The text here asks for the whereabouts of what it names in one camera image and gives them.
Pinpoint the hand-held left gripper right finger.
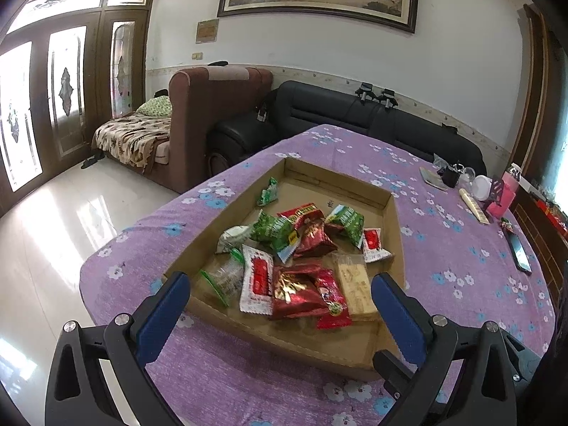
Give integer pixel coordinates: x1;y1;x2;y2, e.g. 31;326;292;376
370;272;533;426

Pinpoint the black phone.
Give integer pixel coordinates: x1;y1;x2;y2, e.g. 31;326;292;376
506;231;533;273

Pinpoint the thin booklet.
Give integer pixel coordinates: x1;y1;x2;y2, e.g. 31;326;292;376
419;166;449;191

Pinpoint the white round container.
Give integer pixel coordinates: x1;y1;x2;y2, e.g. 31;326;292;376
470;175;494;200

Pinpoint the red noodle snack packet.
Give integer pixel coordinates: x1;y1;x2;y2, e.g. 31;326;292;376
293;219;338;258

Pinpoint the red packet green stripe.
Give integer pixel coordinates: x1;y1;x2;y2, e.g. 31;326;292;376
277;203;324;231

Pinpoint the small wall plaque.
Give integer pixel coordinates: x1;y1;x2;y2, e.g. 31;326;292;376
195;18;219;44

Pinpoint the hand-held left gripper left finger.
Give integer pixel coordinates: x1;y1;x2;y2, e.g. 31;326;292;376
44;271;191;426

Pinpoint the clear nut packet green edge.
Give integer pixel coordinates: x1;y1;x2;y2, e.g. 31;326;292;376
200;248;246;308

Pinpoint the brown wooden glass door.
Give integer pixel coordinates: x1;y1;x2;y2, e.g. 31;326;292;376
0;0;159;218

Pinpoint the green snack packet yellow label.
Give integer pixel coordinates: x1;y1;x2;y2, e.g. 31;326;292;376
251;210;299;263

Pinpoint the pink box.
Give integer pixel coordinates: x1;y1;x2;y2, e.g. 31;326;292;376
485;173;520;219

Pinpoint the brown wooden door frame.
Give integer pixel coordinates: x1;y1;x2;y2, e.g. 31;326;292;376
510;4;551;178

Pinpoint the white green snack packet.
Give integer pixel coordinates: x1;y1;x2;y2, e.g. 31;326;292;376
216;225;255;255

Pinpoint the cream long box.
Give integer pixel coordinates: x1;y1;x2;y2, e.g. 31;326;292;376
458;187;490;225

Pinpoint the purple floral tablecloth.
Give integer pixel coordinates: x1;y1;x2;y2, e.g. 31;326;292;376
79;123;557;426

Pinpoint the green patterned pillow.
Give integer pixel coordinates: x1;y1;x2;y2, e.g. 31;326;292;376
135;96;173;118

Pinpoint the black handbag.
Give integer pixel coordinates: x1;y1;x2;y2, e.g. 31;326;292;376
255;91;278;122

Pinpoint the black leather sofa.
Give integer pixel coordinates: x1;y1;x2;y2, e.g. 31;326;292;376
206;80;487;178

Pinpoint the black cup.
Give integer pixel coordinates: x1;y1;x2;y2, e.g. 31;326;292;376
441;164;462;188

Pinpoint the red foil snack packet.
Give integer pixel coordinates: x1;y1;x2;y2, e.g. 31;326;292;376
270;263;331;320

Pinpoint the shallow cardboard box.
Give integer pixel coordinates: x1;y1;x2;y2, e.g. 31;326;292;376
163;156;406;382

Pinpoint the brown sofa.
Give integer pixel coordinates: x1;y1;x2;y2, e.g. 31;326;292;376
151;66;273;193

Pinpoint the white red sausage packet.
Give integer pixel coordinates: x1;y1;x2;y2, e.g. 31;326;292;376
361;227;395;263
239;244;274;316

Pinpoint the small green snack packet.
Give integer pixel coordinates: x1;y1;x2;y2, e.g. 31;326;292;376
256;176;280;207

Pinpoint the small red snack packet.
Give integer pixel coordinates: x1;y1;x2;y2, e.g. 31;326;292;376
314;268;353;331

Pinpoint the beige cracker packet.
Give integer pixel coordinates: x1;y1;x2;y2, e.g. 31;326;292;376
333;253;380;322

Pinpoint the brown patterned blanket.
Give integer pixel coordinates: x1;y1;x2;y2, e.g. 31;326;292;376
91;113;171;174

